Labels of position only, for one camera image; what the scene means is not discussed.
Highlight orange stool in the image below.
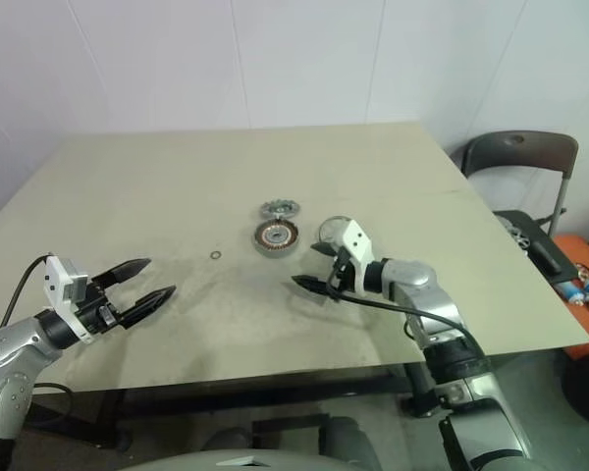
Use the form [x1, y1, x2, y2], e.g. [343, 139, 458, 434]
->
[552, 234, 589, 362]

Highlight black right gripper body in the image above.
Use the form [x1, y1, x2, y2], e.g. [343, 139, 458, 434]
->
[326, 246, 354, 296]

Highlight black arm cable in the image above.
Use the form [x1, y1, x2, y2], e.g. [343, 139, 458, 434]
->
[325, 254, 492, 367]
[0, 254, 75, 433]

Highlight black folding chair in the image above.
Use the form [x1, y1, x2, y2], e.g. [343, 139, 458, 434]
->
[451, 130, 581, 291]

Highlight grey finned motor end cap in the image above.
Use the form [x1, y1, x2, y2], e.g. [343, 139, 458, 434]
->
[259, 197, 301, 221]

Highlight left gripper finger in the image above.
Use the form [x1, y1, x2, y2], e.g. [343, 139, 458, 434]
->
[113, 284, 178, 329]
[91, 258, 152, 290]

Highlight blue white cylinder part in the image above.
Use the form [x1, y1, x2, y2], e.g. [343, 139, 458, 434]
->
[559, 281, 589, 304]

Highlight grey robot torso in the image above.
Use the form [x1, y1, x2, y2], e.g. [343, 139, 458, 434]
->
[122, 446, 374, 471]

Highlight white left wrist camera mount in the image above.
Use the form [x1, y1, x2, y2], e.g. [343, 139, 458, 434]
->
[44, 254, 92, 343]

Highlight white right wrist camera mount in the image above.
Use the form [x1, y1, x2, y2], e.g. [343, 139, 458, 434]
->
[340, 220, 375, 296]

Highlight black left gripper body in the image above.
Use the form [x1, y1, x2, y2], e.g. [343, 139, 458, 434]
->
[76, 277, 129, 342]

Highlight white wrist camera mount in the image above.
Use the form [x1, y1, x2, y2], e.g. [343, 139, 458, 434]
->
[44, 254, 92, 343]
[340, 220, 375, 296]

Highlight silver spoked motor rotor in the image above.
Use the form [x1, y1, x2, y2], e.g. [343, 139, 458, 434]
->
[318, 215, 352, 246]

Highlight black flat case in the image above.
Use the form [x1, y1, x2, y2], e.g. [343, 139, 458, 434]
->
[526, 236, 564, 276]

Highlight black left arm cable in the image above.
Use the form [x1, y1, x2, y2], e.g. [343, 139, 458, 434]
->
[0, 254, 75, 433]

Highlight black table frame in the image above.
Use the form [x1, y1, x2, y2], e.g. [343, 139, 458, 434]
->
[28, 360, 426, 450]

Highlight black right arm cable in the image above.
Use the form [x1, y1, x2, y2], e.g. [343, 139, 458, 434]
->
[325, 254, 492, 367]

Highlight motor stator with copper windings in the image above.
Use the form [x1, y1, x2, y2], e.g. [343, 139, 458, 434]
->
[252, 220, 301, 259]

